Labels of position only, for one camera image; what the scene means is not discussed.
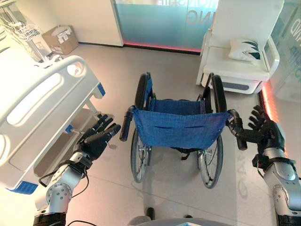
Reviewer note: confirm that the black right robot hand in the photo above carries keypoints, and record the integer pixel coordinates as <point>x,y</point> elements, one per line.
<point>263,131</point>

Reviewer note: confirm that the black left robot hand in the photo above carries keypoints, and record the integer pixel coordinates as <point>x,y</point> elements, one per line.
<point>95,144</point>

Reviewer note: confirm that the blue fabric wheelchair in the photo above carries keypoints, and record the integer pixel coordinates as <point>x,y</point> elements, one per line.
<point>178,127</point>

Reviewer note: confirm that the white hospital bed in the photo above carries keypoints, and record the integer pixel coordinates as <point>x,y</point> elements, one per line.
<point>40,110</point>

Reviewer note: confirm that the white patterned cushion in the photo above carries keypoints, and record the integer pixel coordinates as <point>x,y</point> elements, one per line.
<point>244,50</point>

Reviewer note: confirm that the frosted glass side panel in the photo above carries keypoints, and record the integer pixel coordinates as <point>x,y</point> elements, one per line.
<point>288,49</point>

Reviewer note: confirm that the white armchair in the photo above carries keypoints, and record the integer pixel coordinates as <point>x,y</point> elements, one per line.
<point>237,47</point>

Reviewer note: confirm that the robot torso and feet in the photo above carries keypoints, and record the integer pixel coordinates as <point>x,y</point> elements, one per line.
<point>162,219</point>

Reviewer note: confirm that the brown cardboard box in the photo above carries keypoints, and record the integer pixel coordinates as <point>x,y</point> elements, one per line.
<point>60,40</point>

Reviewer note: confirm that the frosted glass partition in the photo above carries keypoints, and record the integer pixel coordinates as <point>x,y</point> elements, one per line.
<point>162,23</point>

